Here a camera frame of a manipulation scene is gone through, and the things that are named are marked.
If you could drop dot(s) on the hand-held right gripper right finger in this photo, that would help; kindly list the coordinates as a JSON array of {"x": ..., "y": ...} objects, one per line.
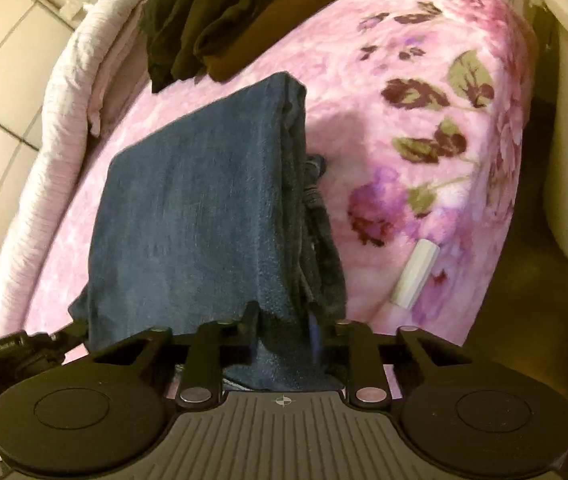
[{"x": 316, "y": 341}]

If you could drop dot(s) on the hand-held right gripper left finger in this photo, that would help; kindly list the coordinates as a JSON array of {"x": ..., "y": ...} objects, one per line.
[{"x": 250, "y": 332}]

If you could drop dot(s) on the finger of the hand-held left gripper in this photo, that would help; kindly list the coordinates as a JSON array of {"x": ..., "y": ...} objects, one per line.
[{"x": 73, "y": 337}]

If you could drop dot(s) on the blue jeans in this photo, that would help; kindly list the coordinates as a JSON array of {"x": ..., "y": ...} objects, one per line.
[{"x": 188, "y": 210}]

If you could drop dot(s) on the white tube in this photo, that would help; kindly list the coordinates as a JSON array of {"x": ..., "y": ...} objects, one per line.
[{"x": 414, "y": 275}]

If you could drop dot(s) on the mauve pillow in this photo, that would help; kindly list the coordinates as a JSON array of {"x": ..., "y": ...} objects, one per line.
[{"x": 116, "y": 85}]

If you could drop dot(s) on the pink floral blanket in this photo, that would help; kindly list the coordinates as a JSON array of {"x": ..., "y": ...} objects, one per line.
[{"x": 354, "y": 60}]

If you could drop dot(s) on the dark brown garment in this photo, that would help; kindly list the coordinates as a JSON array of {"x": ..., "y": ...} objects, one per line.
[{"x": 274, "y": 10}]

